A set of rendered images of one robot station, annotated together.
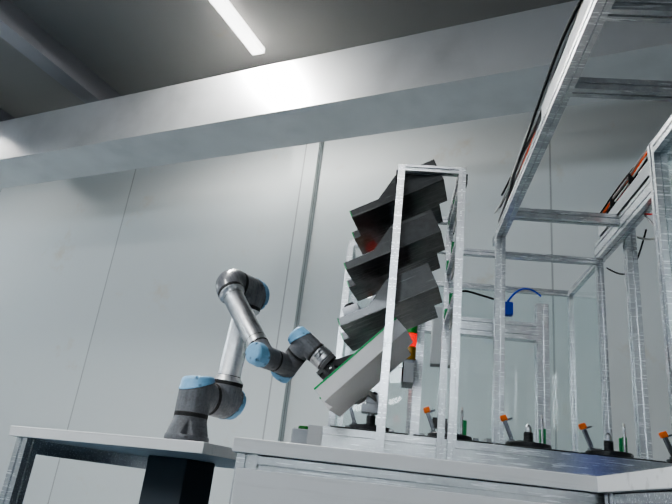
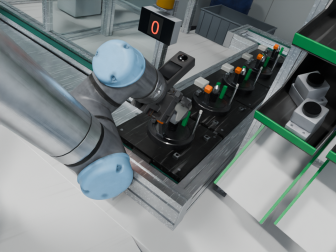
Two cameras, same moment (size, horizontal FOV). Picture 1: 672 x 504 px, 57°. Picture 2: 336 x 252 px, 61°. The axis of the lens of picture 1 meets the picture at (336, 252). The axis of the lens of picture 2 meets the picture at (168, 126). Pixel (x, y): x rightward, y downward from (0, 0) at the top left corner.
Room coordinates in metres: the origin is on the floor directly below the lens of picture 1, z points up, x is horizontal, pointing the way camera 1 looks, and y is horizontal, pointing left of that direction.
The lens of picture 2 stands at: (1.86, 0.45, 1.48)
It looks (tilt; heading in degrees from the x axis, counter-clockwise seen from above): 36 degrees down; 289
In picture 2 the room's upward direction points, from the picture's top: 17 degrees clockwise
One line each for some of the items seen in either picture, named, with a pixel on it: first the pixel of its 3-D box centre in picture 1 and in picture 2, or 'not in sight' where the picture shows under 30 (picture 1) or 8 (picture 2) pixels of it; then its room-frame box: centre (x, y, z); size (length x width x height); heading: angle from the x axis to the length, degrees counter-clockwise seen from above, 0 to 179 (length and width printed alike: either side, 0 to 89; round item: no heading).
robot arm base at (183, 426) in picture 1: (188, 428); not in sight; (2.21, 0.43, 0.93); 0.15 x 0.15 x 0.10
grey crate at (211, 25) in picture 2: not in sight; (235, 30); (2.45, -2.28, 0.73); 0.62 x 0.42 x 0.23; 174
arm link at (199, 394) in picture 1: (196, 394); not in sight; (2.21, 0.43, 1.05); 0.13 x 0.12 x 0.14; 142
